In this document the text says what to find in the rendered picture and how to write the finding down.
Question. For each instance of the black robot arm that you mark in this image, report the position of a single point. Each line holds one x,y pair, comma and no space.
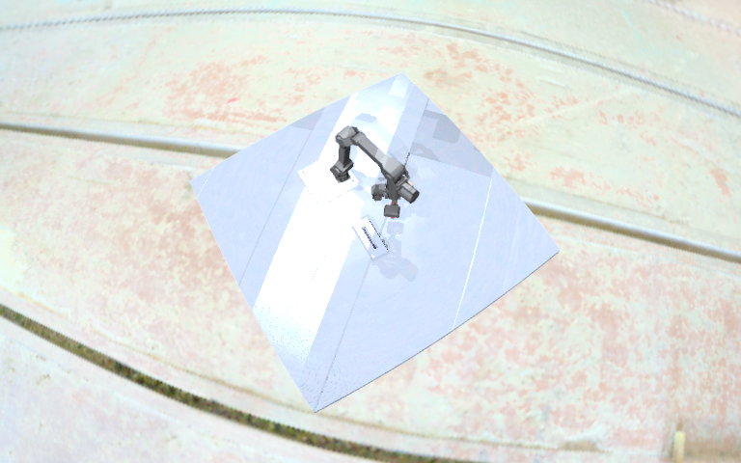
390,168

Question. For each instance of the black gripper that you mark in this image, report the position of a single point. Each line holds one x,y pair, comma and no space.
393,209

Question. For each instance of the white forked bar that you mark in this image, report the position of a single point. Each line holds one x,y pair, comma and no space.
319,257

